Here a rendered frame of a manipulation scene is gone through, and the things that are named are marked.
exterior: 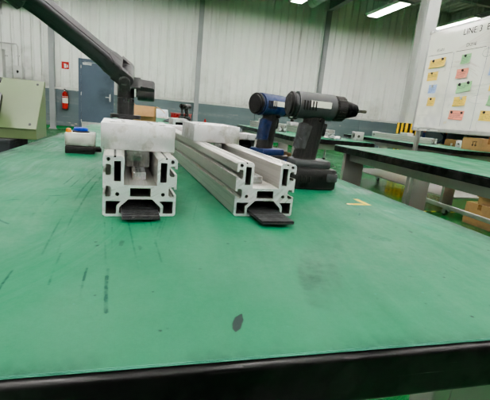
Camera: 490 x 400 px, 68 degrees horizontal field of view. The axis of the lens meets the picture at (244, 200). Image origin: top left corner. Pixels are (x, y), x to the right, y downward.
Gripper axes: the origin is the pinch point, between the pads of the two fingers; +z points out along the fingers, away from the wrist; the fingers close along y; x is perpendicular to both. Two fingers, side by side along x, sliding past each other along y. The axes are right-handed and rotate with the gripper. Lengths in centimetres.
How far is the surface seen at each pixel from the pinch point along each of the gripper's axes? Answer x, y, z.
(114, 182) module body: -88, -3, -3
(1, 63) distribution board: 1091, -302, -83
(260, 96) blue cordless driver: -44, 33, -18
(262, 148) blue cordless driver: -42, 36, -4
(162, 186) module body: -88, 3, -2
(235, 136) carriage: -56, 24, -8
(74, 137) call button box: -23.8, -14.4, -2.2
